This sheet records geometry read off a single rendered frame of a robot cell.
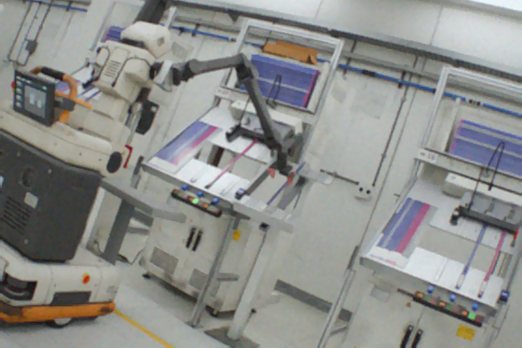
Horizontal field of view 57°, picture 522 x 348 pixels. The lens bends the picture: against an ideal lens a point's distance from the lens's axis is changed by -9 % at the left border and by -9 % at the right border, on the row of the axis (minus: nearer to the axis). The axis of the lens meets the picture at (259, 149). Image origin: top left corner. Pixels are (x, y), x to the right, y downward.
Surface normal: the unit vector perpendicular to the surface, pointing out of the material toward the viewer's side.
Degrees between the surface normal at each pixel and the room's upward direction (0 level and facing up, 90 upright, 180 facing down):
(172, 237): 90
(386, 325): 90
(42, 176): 90
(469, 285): 44
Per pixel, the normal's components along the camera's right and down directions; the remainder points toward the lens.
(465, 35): -0.44, -0.21
